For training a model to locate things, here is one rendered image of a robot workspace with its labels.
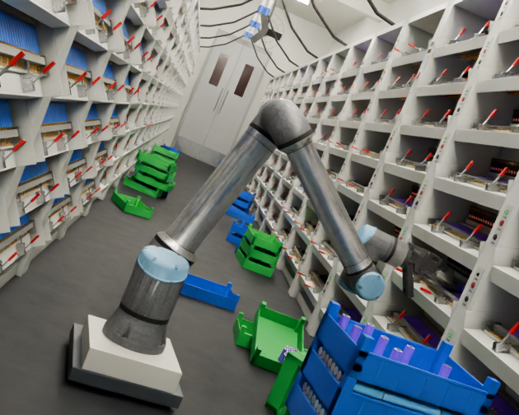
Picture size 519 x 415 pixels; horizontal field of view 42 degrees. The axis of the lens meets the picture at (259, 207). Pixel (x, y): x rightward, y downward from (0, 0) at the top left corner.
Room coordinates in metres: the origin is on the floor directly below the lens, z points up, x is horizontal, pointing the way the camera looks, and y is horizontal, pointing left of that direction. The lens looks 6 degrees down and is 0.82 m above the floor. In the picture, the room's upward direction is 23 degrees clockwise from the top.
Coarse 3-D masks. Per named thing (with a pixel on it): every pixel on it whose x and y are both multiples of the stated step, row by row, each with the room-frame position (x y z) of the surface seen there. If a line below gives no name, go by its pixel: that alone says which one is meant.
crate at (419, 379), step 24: (336, 312) 1.35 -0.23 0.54; (336, 336) 1.27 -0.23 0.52; (360, 336) 1.38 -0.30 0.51; (336, 360) 1.23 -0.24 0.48; (360, 360) 1.17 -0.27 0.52; (384, 360) 1.18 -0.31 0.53; (432, 360) 1.43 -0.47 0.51; (384, 384) 1.19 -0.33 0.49; (408, 384) 1.20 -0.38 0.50; (432, 384) 1.22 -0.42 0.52; (456, 384) 1.23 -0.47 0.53; (480, 384) 1.30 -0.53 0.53; (456, 408) 1.23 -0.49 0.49; (480, 408) 1.25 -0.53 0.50
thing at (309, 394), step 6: (306, 384) 1.33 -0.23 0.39; (306, 390) 1.32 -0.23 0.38; (312, 390) 1.30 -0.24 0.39; (306, 396) 1.31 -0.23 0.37; (312, 396) 1.29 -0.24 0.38; (312, 402) 1.28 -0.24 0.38; (318, 402) 1.25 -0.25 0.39; (318, 408) 1.24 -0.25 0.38; (324, 408) 1.23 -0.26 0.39; (318, 414) 1.24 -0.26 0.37; (324, 414) 1.22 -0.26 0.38
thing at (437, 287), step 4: (424, 280) 2.37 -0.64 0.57; (428, 280) 2.33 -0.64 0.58; (424, 284) 2.32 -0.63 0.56; (428, 284) 2.32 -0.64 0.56; (432, 284) 2.29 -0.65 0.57; (436, 284) 2.28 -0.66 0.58; (428, 288) 2.27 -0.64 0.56; (432, 288) 2.28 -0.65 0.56; (436, 288) 2.25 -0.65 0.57; (440, 288) 2.22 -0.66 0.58; (436, 292) 2.22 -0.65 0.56; (440, 292) 2.21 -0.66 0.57; (444, 292) 2.18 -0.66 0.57; (448, 292) 2.17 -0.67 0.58; (452, 296) 2.12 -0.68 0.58; (448, 300) 2.14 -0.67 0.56; (452, 300) 2.10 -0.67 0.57; (456, 300) 2.09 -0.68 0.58; (448, 304) 2.09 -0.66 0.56
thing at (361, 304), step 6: (336, 270) 3.25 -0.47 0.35; (342, 270) 3.25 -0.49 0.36; (378, 270) 3.22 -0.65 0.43; (336, 276) 3.24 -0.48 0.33; (342, 288) 3.09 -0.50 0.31; (348, 294) 2.96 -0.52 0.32; (354, 294) 2.86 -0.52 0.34; (354, 300) 2.85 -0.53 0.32; (360, 300) 2.77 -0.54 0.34; (360, 306) 2.75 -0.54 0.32; (366, 306) 2.67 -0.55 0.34; (360, 312) 2.74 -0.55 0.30
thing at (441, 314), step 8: (392, 272) 2.56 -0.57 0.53; (400, 272) 2.53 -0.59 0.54; (456, 272) 2.45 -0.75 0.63; (392, 280) 2.55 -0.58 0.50; (400, 280) 2.45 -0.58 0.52; (464, 280) 2.36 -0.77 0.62; (400, 288) 2.44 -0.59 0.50; (416, 288) 2.29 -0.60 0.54; (416, 296) 2.27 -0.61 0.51; (424, 296) 2.19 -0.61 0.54; (432, 296) 2.19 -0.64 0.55; (424, 304) 2.18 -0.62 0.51; (432, 304) 2.11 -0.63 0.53; (440, 304) 2.11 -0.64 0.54; (456, 304) 1.96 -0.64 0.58; (432, 312) 2.10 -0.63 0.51; (440, 312) 2.04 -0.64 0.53; (448, 312) 2.02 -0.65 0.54; (440, 320) 2.04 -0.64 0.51; (448, 320) 1.97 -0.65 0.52
